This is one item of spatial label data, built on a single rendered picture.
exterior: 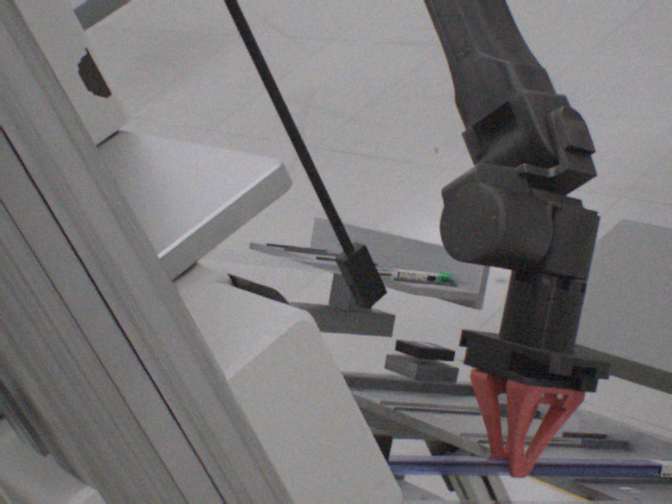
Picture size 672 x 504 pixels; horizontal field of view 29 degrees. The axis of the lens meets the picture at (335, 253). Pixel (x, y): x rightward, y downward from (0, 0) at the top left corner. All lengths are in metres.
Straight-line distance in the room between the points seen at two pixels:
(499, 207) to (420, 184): 2.57
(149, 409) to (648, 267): 1.44
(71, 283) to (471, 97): 0.77
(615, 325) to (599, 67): 2.15
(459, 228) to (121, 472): 0.65
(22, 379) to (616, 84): 3.35
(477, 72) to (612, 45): 2.81
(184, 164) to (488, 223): 0.53
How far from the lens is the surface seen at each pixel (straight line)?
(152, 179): 0.39
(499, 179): 0.94
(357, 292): 0.94
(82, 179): 0.27
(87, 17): 0.80
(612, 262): 1.73
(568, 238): 0.96
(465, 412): 1.25
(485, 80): 1.01
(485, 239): 0.90
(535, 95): 1.00
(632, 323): 1.61
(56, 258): 0.27
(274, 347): 0.31
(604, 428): 1.27
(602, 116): 3.45
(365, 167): 3.69
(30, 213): 0.27
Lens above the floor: 1.53
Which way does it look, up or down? 27 degrees down
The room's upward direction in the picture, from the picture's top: 26 degrees counter-clockwise
